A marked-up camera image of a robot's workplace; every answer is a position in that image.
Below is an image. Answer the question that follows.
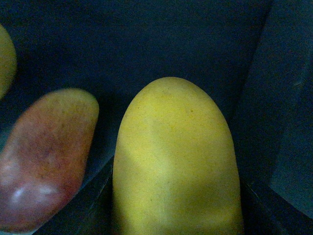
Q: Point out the red yellow mango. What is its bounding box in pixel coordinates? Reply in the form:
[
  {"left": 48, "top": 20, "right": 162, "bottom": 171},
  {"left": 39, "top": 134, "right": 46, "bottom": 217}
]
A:
[{"left": 0, "top": 89, "right": 99, "bottom": 233}]

